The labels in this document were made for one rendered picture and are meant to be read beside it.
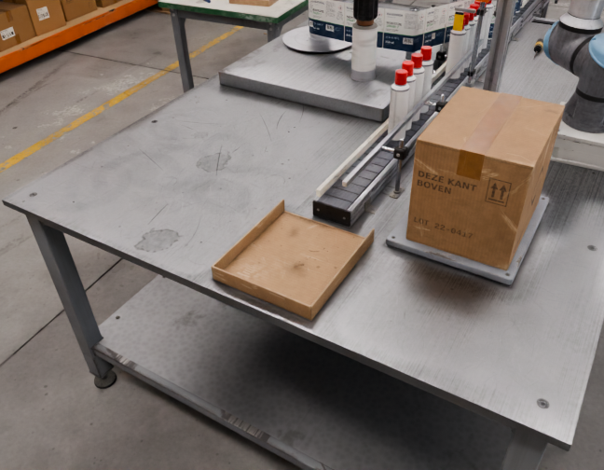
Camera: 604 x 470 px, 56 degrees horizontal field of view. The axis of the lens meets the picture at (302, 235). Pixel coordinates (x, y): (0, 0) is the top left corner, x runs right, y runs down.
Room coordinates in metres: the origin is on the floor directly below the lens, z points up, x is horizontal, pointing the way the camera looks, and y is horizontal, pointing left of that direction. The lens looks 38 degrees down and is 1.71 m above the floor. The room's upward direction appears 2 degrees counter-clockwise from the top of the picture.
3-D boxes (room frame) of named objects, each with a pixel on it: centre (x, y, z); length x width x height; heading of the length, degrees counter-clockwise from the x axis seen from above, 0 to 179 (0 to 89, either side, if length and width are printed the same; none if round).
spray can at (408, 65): (1.55, -0.32, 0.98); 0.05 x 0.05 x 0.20
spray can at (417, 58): (1.60, -0.35, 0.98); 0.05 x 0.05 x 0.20
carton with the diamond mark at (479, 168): (1.12, -0.43, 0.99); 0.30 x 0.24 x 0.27; 148
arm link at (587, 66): (1.48, -0.84, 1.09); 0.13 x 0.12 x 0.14; 18
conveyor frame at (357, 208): (1.86, -0.52, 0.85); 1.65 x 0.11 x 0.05; 148
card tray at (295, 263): (1.02, 0.02, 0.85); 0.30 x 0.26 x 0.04; 148
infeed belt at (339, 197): (1.86, -0.52, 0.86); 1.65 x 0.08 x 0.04; 148
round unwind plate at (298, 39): (2.33, -0.10, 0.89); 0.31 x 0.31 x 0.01
